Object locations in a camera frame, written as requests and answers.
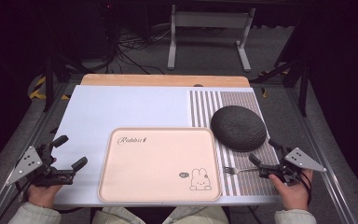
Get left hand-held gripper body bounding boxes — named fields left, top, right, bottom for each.
left=5, top=143, right=76, bottom=188

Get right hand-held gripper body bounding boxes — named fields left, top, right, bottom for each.
left=258, top=147, right=327, bottom=187

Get silver metal fork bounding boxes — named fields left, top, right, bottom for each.
left=223, top=165, right=259, bottom=175

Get person's left hand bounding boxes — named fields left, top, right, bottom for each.
left=27, top=184, right=63, bottom=208

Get person's right hand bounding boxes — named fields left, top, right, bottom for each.
left=268, top=169, right=314, bottom=212

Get dark grey round plate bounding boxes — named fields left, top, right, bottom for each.
left=210, top=105, right=268, bottom=153

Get yellow black floor tape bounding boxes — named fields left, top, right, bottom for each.
left=28, top=76, right=71, bottom=101

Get black metal stand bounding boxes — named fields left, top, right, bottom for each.
left=42, top=54, right=85, bottom=114
left=251, top=57, right=310, bottom=119

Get person's left leg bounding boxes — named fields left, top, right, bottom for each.
left=91, top=206, right=147, bottom=224

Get person's leg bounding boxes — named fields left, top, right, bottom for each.
left=91, top=206, right=147, bottom=224
left=162, top=204, right=231, bottom=224

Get white table board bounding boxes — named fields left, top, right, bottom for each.
left=53, top=85, right=282, bottom=208

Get striped placemat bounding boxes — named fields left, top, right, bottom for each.
left=188, top=90, right=280, bottom=197

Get pink rectangular tray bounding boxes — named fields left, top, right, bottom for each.
left=97, top=126, right=223, bottom=203

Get person's right leg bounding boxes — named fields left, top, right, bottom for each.
left=162, top=204, right=231, bottom=224

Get wooden table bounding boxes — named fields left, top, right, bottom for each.
left=80, top=73, right=251, bottom=89

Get white metal stand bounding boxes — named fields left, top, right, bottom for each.
left=166, top=4, right=256, bottom=74

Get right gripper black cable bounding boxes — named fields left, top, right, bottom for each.
left=297, top=170, right=314, bottom=204

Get black floor cables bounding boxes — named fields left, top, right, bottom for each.
left=103, top=26, right=172, bottom=76

